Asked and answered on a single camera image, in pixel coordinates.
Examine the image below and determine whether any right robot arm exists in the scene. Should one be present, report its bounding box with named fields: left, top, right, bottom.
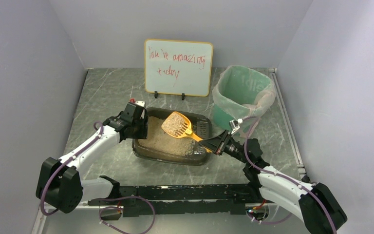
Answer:
left=198, top=131, right=348, bottom=234

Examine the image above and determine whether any dark grey litter box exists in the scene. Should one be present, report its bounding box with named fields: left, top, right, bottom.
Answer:
left=132, top=107, right=210, bottom=166

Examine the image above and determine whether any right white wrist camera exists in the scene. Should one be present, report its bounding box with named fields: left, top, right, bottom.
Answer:
left=229, top=118, right=243, bottom=135

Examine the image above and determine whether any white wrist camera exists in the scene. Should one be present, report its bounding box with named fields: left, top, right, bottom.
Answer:
left=130, top=98, right=146, bottom=108
left=229, top=118, right=243, bottom=135

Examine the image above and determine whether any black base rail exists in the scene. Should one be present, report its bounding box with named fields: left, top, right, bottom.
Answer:
left=93, top=182, right=267, bottom=217

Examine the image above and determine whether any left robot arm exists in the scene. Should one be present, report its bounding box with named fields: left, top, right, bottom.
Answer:
left=36, top=100, right=149, bottom=216

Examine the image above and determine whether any green trash bin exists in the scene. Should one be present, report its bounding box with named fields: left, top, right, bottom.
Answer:
left=211, top=65, right=275, bottom=133

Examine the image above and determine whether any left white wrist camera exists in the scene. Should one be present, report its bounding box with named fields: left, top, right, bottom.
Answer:
left=130, top=98, right=146, bottom=108

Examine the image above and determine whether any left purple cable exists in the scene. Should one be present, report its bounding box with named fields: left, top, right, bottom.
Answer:
left=39, top=121, right=105, bottom=217

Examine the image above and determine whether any whiteboard with red writing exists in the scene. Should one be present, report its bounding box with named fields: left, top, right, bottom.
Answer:
left=144, top=39, right=214, bottom=97

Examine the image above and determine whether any yellow litter scoop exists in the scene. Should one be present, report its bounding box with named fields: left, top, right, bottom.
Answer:
left=161, top=111, right=211, bottom=154

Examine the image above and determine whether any beige cat litter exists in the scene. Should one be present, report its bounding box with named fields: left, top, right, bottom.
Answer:
left=138, top=117, right=194, bottom=156

